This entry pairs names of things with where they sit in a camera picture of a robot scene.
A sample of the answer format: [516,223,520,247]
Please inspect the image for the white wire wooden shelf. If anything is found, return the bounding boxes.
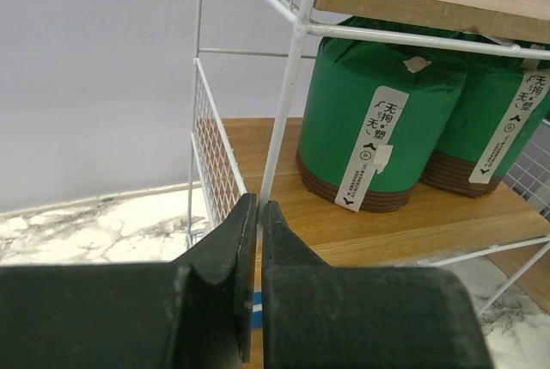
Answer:
[189,0,549,368]

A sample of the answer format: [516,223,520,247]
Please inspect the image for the green roll back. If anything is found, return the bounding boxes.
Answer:
[296,36,468,212]

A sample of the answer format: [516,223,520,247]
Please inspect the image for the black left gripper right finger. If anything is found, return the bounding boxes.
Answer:
[261,202,493,368]

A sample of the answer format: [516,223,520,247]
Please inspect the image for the green roll front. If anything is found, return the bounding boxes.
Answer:
[420,52,549,197]

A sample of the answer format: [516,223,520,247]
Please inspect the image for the green roll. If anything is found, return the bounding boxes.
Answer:
[420,52,549,197]
[296,36,468,212]

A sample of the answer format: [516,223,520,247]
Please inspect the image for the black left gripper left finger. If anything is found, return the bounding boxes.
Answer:
[1,194,257,368]

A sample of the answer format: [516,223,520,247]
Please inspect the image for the blue roll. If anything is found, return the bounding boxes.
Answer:
[252,292,263,329]

